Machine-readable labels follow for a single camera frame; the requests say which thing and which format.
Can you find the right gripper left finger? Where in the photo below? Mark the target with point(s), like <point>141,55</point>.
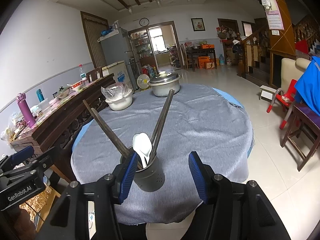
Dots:
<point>124,174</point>

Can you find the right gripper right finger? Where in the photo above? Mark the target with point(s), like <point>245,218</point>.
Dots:
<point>202,177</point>

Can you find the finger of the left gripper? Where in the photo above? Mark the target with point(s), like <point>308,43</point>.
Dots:
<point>9,162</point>
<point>43,161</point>

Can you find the grey metal utensil holder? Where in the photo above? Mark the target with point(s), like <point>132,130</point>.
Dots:
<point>151,178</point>

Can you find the white ceramic spoon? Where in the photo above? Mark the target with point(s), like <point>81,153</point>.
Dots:
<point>145,146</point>
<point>136,147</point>

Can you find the dark carved wooden sideboard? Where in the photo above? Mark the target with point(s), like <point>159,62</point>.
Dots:
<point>62,125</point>

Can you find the grey table cloth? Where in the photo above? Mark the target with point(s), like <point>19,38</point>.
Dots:
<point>199,119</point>

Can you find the purple thermos bottle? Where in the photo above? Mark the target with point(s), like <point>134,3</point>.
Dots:
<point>25,110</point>

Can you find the teal water bottle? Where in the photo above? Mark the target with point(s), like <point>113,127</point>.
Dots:
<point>40,95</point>

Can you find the white bowl with plastic bag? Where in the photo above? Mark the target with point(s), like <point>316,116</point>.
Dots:
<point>118,96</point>

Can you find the blue round table cover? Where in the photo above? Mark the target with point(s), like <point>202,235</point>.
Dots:
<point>230,97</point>

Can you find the metal pot with lid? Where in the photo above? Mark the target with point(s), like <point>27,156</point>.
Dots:
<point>163,82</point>

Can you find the white chest freezer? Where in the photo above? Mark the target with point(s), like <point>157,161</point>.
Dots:
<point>119,70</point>

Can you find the small white step stool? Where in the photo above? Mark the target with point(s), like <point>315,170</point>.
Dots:
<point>267,93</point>

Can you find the dark wooden chair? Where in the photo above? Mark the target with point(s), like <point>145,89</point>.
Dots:
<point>305,121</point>

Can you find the red plastic child chair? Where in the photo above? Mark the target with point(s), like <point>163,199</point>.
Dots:
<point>286,99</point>

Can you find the grey refrigerator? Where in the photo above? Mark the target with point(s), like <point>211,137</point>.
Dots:
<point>117,46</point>

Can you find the blue jacket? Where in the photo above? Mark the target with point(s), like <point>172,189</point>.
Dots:
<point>308,86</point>

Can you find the beige sofa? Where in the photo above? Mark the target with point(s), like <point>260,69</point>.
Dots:
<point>292,69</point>

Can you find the framed wall picture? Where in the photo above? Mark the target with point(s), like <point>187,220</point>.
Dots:
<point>198,24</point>

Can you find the round wall clock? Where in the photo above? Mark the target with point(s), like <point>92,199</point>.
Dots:
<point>144,22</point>

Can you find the wall calendar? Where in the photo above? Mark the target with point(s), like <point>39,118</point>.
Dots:
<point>273,15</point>

